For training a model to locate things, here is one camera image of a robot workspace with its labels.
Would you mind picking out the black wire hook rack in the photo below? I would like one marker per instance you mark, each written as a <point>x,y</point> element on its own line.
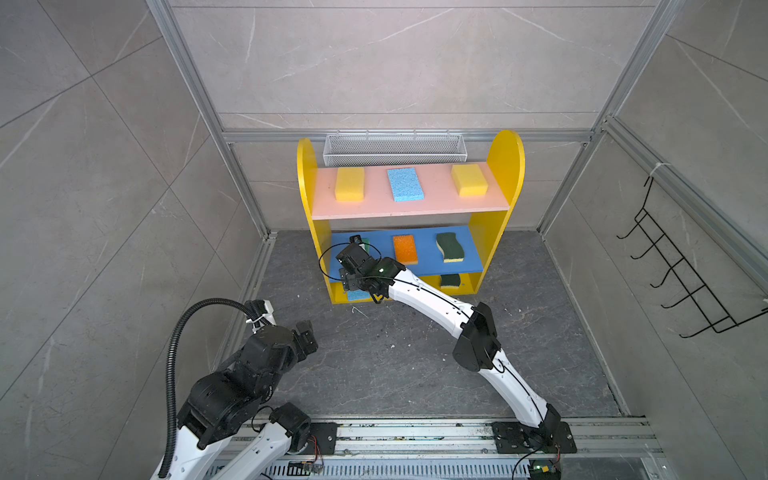
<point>715,315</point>

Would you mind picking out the light blue sponge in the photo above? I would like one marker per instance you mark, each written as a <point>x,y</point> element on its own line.
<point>357,295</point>
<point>405,185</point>

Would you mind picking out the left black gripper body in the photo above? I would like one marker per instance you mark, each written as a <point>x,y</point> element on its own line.
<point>297,351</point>

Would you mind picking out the orange sponge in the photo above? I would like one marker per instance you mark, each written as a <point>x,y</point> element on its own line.
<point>405,249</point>

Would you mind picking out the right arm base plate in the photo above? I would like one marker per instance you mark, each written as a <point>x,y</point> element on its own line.
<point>516,438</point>

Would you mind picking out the aluminium rail base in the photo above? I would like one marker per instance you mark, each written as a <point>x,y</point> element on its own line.
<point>463,448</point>

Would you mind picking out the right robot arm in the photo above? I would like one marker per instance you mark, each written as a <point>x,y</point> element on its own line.
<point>477,347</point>

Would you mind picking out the yellow sponge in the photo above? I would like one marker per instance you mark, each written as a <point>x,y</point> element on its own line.
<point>469,180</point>
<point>350,185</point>

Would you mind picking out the light blue sponge front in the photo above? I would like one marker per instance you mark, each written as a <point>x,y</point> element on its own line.
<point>357,295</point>

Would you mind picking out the yellow shelf unit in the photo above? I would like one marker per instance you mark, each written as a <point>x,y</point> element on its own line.
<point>489,215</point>

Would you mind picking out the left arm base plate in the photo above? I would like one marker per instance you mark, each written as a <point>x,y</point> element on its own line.
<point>323,435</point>

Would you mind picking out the white wire mesh basket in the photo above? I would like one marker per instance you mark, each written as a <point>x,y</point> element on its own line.
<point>360,150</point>

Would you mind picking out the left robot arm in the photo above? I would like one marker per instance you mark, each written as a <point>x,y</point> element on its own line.
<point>220,403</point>

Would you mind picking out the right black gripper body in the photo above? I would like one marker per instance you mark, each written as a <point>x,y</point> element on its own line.
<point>352,283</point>

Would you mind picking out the dark green curved sponge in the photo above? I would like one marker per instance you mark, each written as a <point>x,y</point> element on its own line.
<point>450,247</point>
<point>450,281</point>

